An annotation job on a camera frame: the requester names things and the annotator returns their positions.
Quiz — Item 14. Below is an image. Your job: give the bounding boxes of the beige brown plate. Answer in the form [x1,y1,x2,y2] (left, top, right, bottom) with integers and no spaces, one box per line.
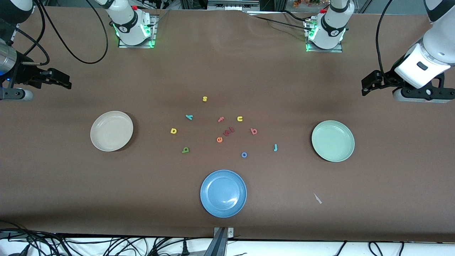
[90,111,134,152]

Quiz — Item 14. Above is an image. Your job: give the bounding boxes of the pale green plate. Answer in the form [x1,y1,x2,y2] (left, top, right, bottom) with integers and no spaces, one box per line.
[311,120,355,162]

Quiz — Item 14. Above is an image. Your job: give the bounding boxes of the orange artificial flowers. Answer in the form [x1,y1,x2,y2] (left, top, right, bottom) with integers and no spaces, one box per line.
[293,0,329,8]

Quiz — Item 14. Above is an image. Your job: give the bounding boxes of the brown table cover sheet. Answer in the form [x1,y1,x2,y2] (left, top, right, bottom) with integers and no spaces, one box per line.
[0,6,455,243]

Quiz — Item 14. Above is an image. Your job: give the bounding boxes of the grey metal socket box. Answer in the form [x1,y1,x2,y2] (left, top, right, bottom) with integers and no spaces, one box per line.
[207,0,261,11]

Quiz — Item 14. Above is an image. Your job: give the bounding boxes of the blue plate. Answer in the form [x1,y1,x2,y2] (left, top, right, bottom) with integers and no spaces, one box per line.
[200,170,247,218]

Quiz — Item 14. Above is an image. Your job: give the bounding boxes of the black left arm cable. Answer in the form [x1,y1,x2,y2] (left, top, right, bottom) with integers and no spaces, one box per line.
[375,0,396,71]

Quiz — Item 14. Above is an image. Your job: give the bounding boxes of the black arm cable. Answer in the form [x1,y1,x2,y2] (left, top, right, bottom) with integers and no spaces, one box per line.
[11,0,109,66]
[375,0,396,71]

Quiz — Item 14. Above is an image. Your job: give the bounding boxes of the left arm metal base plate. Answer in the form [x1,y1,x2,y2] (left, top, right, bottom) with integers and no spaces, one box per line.
[304,18,343,53]

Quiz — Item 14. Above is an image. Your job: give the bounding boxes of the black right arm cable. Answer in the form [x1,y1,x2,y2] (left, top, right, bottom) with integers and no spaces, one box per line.
[11,0,109,66]

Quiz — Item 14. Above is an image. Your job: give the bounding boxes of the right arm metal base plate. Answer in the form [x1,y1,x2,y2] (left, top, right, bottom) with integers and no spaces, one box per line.
[118,14,157,49]

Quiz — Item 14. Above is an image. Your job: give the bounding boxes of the black table cable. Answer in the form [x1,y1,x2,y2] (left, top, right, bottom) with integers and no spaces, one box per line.
[283,10,313,23]
[247,14,310,32]

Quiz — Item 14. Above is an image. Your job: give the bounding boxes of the metal table edge bracket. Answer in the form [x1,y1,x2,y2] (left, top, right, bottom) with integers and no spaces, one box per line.
[213,227,234,256]

